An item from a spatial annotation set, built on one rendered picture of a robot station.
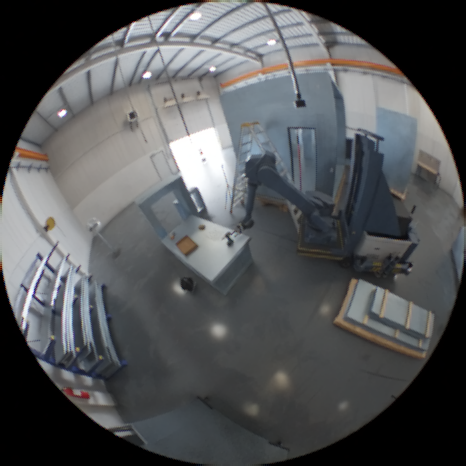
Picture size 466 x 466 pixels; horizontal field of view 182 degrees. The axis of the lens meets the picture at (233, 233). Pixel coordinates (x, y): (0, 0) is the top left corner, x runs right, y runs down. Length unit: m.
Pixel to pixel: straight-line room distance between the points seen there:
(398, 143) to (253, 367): 7.10
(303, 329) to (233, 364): 1.16
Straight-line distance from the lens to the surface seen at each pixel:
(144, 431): 1.84
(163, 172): 11.61
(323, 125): 2.97
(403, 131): 6.44
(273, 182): 1.84
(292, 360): 2.41
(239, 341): 2.44
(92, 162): 11.14
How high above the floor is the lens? 2.39
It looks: 42 degrees down
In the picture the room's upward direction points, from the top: 19 degrees counter-clockwise
